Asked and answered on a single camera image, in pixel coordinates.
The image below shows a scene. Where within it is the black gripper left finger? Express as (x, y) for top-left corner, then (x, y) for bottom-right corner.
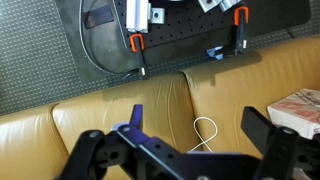
(59, 104), (148, 180)

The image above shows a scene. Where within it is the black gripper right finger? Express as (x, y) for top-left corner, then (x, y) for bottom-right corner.
(240, 106), (320, 180)

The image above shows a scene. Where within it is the printed brown paper bag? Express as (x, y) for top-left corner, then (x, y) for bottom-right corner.
(266, 87), (320, 140)

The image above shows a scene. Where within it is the tan leather couch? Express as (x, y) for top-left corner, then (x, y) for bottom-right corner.
(0, 35), (320, 180)

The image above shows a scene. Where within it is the orange and black clamp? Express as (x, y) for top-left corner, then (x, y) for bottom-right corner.
(129, 33), (150, 81)
(220, 6), (250, 58)

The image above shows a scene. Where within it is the black robot table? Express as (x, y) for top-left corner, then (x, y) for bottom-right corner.
(54, 0), (313, 83)

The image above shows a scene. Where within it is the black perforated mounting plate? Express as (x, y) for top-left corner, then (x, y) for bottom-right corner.
(115, 0), (242, 48)

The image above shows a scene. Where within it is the black tape patch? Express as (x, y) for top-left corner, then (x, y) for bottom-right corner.
(82, 4), (116, 30)

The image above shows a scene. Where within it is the white charging cable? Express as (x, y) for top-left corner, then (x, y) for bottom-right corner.
(187, 116), (219, 154)

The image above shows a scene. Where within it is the thin dark cable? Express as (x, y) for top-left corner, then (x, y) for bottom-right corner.
(78, 0), (143, 75)

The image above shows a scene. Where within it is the small aluminium corner bracket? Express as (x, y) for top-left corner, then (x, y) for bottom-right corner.
(151, 7), (166, 25)
(197, 0), (221, 14)

